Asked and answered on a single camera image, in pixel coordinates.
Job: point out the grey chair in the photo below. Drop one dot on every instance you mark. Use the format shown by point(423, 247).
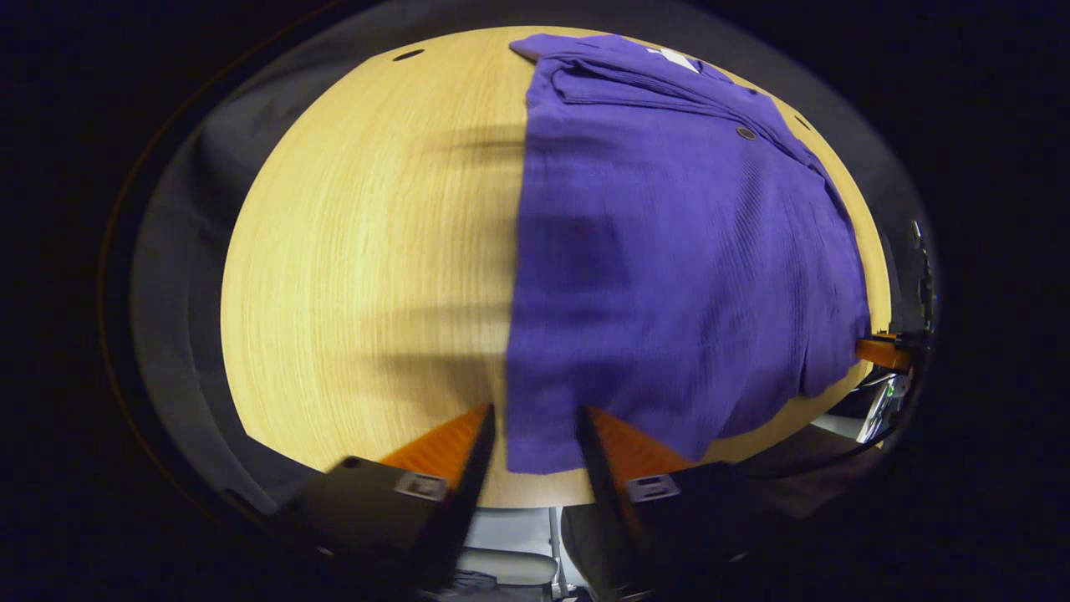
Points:
point(510, 568)

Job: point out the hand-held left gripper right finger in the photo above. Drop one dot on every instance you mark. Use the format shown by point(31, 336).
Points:
point(606, 502)

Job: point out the purple shirt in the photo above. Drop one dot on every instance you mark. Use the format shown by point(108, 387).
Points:
point(669, 276)

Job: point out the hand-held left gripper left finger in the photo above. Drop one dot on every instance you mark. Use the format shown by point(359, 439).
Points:
point(460, 502)

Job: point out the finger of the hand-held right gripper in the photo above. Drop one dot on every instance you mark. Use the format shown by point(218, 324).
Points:
point(882, 352)

